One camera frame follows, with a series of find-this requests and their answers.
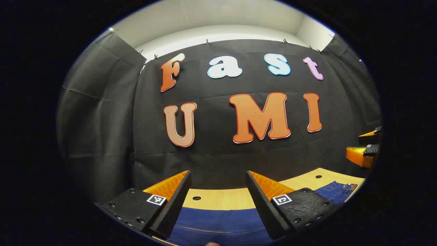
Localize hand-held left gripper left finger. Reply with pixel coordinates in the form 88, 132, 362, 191
98, 170, 192, 240

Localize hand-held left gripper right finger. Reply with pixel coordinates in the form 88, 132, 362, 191
246, 170, 342, 240

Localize blue denim jeans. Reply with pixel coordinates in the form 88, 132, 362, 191
167, 181, 358, 246

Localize black backdrop cloth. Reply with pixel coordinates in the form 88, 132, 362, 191
56, 32, 383, 205

